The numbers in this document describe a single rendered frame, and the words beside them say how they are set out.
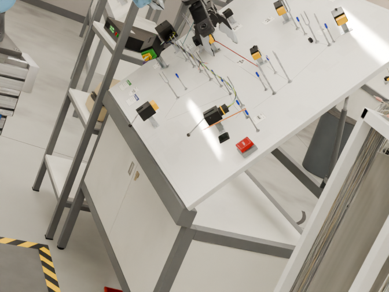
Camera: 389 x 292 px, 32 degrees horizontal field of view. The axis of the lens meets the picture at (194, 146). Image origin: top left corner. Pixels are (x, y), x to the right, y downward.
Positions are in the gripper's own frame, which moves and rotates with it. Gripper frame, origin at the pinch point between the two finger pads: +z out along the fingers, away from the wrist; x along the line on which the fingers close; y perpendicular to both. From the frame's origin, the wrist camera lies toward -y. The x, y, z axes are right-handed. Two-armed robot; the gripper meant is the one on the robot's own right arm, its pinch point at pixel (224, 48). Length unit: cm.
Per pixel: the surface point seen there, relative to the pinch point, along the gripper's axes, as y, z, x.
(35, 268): 38, 70, 140
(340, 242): -54, 44, -9
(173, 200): -15, 33, 40
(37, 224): 81, 75, 152
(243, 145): -8.5, 30.4, 10.5
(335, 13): 36, 26, -35
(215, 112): 9.7, 24.4, 17.0
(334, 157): 11, 66, -11
